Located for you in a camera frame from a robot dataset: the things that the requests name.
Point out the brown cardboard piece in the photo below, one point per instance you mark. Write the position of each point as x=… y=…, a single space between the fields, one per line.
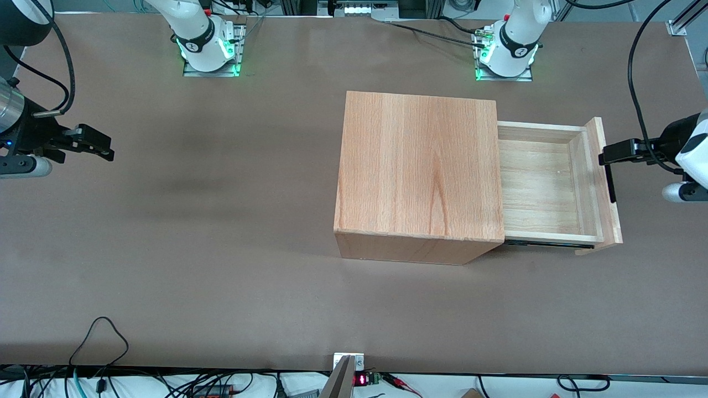
x=470 y=394

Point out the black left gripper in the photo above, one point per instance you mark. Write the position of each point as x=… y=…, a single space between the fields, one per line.
x=670 y=140

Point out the small metal bracket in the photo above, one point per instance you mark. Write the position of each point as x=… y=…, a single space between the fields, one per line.
x=359 y=362

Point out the black drawer slide rail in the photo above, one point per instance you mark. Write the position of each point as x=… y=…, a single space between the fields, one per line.
x=547 y=243

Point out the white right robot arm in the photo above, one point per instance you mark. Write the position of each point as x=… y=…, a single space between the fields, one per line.
x=193 y=33

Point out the light wooden drawer cabinet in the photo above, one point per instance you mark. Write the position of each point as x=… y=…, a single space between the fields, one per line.
x=415 y=166

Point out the light wooden drawer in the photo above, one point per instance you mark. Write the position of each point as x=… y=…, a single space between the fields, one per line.
x=539 y=188

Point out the aluminium frame profile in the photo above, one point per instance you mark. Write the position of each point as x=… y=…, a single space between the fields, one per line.
x=677 y=26
x=298 y=6

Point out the red clip leads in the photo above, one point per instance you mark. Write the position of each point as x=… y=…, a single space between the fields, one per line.
x=395 y=379

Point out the orange black device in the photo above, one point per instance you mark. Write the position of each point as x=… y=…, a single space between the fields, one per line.
x=213 y=391

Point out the red LED display module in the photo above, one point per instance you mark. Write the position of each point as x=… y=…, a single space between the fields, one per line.
x=360 y=380

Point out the right wrist camera grey black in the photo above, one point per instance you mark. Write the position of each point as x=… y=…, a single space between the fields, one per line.
x=27 y=167

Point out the white power strip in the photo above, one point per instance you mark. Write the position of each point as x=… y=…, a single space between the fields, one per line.
x=359 y=8

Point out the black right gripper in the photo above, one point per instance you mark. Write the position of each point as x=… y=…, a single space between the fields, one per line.
x=30 y=136

